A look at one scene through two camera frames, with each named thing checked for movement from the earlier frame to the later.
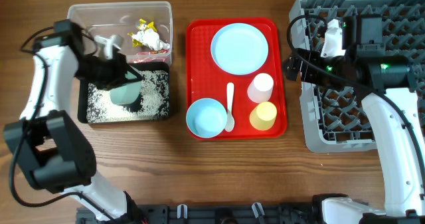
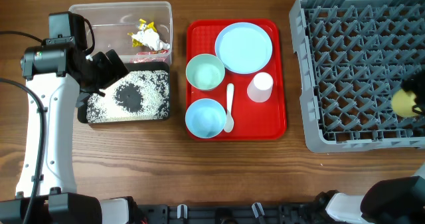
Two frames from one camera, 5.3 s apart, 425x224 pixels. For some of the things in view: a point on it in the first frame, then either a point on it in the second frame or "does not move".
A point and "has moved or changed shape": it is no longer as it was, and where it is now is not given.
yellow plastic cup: [263, 116] has moved or changed shape
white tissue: [151, 39] does not move
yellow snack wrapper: [143, 26] does not move
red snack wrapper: [153, 52] does not move
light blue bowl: [206, 117] does not move
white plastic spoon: [230, 123] does not move
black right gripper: [311, 58] to [414, 84]
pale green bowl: [127, 93] to [205, 72]
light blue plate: [239, 48] does not move
